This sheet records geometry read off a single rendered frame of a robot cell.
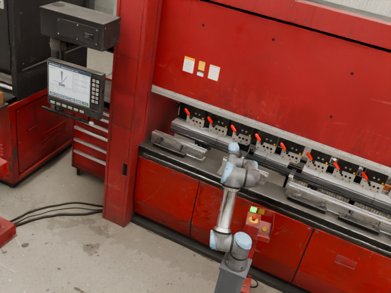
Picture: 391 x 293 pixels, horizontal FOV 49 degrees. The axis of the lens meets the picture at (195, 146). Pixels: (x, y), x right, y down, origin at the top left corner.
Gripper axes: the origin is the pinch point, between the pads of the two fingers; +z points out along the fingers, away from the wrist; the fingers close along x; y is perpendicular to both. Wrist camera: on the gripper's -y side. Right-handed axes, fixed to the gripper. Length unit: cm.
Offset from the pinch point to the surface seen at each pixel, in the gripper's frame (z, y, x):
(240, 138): -11.7, 18.5, 3.2
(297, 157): -12.3, 20.5, -41.8
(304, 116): -37, 42, -37
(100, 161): 62, -29, 139
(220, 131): -11.7, 18.0, 20.0
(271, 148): -10.5, 20.4, -21.5
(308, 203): 11, -3, -61
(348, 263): 32, -29, -104
